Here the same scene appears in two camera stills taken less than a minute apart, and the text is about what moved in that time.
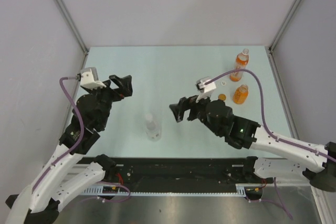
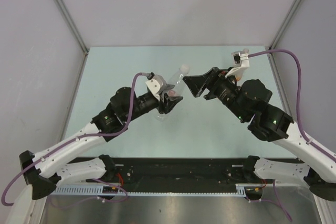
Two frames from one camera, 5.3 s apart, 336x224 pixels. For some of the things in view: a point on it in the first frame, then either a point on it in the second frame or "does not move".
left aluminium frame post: [65, 12] does not move
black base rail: [143, 172] does not move
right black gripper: [185, 104] to [197, 84]
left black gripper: [125, 86] to [169, 102]
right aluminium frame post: [269, 49] does not move
